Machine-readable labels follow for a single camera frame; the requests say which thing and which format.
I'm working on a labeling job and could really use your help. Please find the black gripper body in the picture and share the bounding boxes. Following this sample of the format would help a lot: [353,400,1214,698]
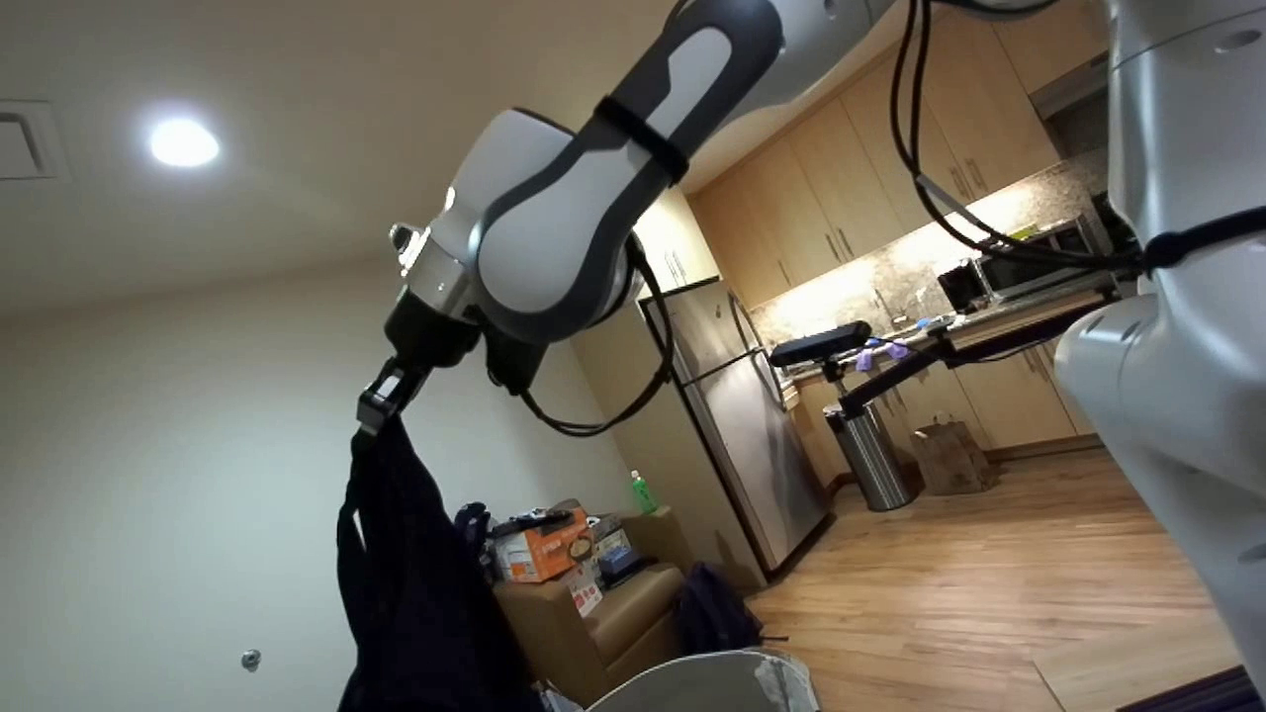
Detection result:
[358,292,478,437]

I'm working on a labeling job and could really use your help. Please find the dark navy underwear garment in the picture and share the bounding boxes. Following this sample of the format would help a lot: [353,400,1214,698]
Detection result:
[336,420,539,712]

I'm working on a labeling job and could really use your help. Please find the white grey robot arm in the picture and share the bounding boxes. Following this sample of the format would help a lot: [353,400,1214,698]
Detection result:
[358,0,889,437]

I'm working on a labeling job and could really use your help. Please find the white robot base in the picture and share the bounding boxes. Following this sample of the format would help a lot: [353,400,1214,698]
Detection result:
[1056,0,1266,687]

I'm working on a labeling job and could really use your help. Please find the brown leather sofa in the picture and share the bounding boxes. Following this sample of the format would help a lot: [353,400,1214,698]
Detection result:
[494,512,692,705]

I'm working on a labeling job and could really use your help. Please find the white mesh laundry bag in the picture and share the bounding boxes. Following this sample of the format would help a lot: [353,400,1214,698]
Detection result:
[586,649,825,712]

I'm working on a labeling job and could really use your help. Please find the orange box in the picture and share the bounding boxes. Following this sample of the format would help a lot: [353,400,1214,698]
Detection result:
[494,517,591,587]

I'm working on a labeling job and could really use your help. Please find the green bottle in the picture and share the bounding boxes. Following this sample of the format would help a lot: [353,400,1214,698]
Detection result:
[631,466,660,513]

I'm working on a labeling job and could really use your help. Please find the stainless steel refrigerator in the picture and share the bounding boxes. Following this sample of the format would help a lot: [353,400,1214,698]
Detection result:
[643,279,833,575]

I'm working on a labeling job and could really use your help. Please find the round ceiling light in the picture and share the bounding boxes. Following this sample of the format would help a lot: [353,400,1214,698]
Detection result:
[143,115,221,171]

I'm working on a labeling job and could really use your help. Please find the dark purple backpack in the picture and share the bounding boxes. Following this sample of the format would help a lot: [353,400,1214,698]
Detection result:
[674,567,763,653]

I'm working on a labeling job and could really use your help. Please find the steel trash can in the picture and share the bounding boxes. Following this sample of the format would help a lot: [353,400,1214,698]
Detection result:
[829,408,918,512]

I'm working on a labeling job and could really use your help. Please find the wooden kitchen cabinets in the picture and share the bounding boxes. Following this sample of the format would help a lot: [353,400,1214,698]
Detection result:
[689,14,1056,305]

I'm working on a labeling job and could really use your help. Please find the silver microwave oven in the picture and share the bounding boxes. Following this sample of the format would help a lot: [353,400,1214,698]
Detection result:
[938,217,1099,312]

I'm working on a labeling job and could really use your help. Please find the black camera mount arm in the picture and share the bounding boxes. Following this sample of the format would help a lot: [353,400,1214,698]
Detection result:
[773,281,1125,415]

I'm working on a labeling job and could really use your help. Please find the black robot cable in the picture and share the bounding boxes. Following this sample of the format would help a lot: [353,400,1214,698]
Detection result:
[519,0,1152,444]

